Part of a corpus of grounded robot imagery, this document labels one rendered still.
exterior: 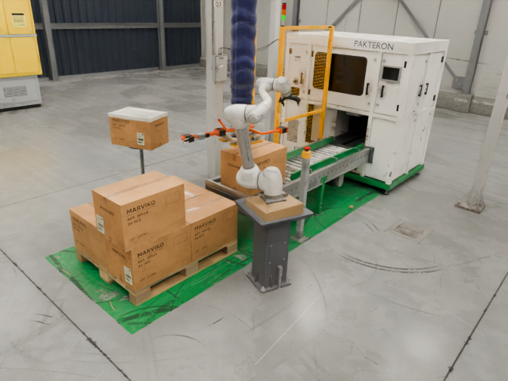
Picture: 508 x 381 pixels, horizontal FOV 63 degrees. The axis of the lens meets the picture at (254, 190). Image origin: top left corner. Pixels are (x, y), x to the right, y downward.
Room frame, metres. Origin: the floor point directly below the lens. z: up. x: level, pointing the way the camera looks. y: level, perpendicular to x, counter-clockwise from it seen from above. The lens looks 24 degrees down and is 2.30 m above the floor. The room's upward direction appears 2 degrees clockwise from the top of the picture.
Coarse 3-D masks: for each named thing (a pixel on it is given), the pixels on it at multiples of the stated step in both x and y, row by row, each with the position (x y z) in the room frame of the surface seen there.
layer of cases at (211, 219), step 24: (192, 192) 3.84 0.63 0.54; (72, 216) 3.35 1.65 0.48; (192, 216) 3.32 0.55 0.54; (216, 216) 3.42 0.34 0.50; (96, 240) 3.09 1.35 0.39; (168, 240) 2.99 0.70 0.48; (192, 240) 3.19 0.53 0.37; (216, 240) 3.42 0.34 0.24; (120, 264) 2.85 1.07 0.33; (144, 264) 2.81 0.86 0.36; (168, 264) 2.98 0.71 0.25
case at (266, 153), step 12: (252, 144) 4.23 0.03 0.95; (264, 144) 4.25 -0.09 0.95; (276, 144) 4.26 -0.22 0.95; (228, 156) 3.94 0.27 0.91; (264, 156) 3.92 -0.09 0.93; (276, 156) 4.08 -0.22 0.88; (228, 168) 3.94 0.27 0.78; (264, 168) 3.93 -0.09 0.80; (228, 180) 3.94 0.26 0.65; (252, 192) 3.80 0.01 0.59
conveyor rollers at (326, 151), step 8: (328, 144) 5.63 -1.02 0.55; (312, 152) 5.26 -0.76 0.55; (320, 152) 5.29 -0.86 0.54; (328, 152) 5.31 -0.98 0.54; (336, 152) 5.32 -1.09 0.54; (288, 160) 4.95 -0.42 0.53; (296, 160) 4.97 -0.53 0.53; (312, 160) 4.94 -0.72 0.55; (320, 160) 4.96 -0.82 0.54; (288, 168) 4.63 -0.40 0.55; (296, 168) 4.65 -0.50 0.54; (288, 176) 4.39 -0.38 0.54
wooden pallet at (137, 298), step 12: (216, 252) 3.55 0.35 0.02; (228, 252) 3.54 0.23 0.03; (96, 264) 3.12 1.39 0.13; (192, 264) 3.18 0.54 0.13; (204, 264) 3.34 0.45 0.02; (108, 276) 3.01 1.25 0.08; (168, 276) 2.98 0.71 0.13; (180, 276) 3.13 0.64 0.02; (144, 288) 2.80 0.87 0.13; (156, 288) 2.95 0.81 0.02; (168, 288) 2.97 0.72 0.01; (132, 300) 2.76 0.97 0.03; (144, 300) 2.79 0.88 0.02
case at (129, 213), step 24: (96, 192) 2.90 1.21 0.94; (120, 192) 2.91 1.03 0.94; (144, 192) 2.93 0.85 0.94; (168, 192) 3.01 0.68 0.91; (96, 216) 2.93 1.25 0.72; (120, 216) 2.70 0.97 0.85; (144, 216) 2.84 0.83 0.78; (168, 216) 3.00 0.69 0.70; (120, 240) 2.72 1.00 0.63; (144, 240) 2.82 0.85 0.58
